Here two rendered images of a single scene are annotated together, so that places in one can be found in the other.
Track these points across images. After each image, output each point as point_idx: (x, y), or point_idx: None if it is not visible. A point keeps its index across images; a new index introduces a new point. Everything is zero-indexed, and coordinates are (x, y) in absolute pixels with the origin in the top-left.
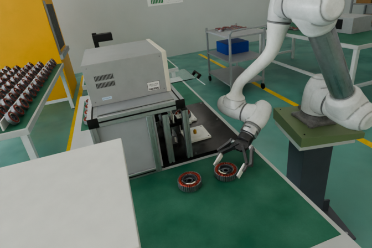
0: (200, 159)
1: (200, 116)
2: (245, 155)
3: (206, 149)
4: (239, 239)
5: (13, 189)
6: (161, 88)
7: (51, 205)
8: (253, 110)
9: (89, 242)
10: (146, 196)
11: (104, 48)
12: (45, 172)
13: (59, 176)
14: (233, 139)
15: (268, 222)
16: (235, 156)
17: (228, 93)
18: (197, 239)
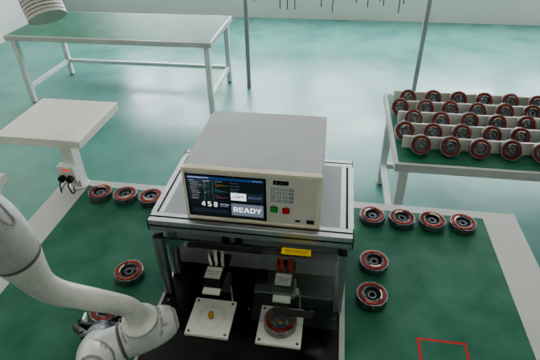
0: (158, 304)
1: (266, 357)
2: (85, 323)
3: None
4: None
5: (83, 110)
6: None
7: (51, 119)
8: (95, 333)
9: (14, 126)
10: (152, 239)
11: (300, 129)
12: (83, 117)
13: (72, 120)
14: (118, 323)
15: (24, 309)
16: None
17: (146, 305)
18: (72, 255)
